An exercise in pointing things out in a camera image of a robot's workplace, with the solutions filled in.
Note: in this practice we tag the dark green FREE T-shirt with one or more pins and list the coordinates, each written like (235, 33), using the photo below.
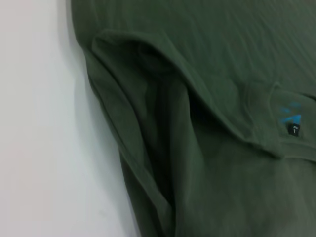
(209, 111)

